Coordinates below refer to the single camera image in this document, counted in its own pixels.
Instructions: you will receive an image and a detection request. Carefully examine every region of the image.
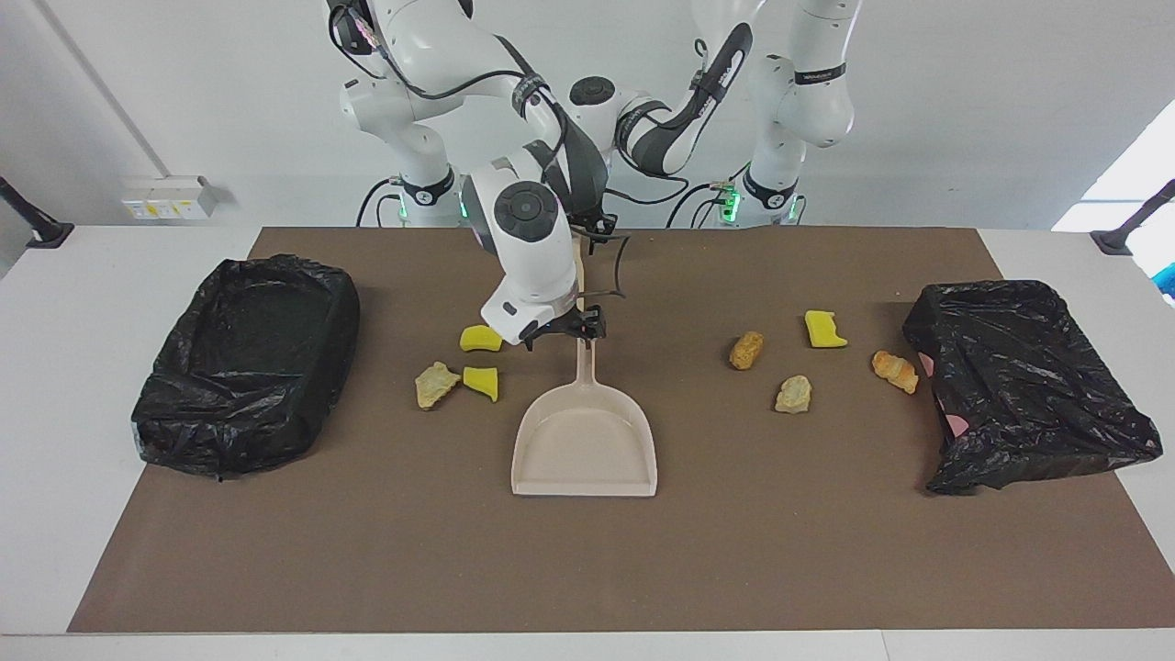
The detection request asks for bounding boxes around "beige plastic dustpan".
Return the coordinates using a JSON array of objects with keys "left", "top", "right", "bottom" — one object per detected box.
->
[{"left": 510, "top": 338, "right": 658, "bottom": 499}]

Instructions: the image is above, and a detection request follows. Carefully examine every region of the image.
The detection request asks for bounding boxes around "beige rough bread chunk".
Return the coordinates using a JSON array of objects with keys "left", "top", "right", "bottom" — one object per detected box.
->
[{"left": 415, "top": 361, "right": 462, "bottom": 410}]

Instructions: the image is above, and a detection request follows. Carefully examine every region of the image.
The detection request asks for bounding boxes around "notched yellow sponge block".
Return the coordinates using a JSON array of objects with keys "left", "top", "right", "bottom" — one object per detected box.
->
[{"left": 805, "top": 310, "right": 848, "bottom": 350}]

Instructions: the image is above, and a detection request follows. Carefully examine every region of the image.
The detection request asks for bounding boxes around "orange ridged bread piece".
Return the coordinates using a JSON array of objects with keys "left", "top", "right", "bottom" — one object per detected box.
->
[{"left": 871, "top": 350, "right": 920, "bottom": 396}]

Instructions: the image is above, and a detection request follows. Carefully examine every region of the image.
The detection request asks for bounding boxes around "black bag lined bin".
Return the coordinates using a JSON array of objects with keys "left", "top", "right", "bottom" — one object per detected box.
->
[{"left": 131, "top": 255, "right": 361, "bottom": 480}]

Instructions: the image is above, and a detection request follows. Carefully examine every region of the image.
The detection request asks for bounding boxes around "black bag bin pink inside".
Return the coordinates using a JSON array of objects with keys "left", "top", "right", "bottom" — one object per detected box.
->
[{"left": 902, "top": 280, "right": 1164, "bottom": 497}]

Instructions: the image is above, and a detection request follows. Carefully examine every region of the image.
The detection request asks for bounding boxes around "brown table mat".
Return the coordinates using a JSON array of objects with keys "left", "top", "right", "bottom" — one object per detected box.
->
[{"left": 67, "top": 227, "right": 1175, "bottom": 634}]

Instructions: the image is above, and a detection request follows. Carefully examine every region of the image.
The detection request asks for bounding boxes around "black clamp stand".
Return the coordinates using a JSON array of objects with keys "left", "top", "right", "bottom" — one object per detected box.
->
[
  {"left": 1091, "top": 179, "right": 1175, "bottom": 256},
  {"left": 0, "top": 176, "right": 74, "bottom": 250}
]

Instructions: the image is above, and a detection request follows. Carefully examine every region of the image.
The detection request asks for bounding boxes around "black base cable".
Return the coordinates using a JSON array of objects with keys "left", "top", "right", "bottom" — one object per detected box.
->
[
  {"left": 356, "top": 177, "right": 405, "bottom": 228},
  {"left": 666, "top": 179, "right": 735, "bottom": 229}
]

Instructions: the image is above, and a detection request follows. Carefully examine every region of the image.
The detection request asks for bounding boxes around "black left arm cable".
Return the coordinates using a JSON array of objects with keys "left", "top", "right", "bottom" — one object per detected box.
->
[{"left": 606, "top": 23, "right": 755, "bottom": 207}]

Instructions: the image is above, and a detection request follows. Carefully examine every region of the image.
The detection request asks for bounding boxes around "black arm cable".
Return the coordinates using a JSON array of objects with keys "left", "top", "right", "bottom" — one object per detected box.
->
[
  {"left": 606, "top": 23, "right": 755, "bottom": 207},
  {"left": 326, "top": 0, "right": 634, "bottom": 304}
]

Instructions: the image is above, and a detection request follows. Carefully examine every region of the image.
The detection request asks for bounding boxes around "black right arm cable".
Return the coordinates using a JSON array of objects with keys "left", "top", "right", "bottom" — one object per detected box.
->
[{"left": 326, "top": 0, "right": 634, "bottom": 304}]

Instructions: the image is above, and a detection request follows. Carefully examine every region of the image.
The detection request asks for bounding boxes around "white wall socket box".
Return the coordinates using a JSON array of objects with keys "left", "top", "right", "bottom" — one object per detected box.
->
[{"left": 121, "top": 175, "right": 221, "bottom": 221}]

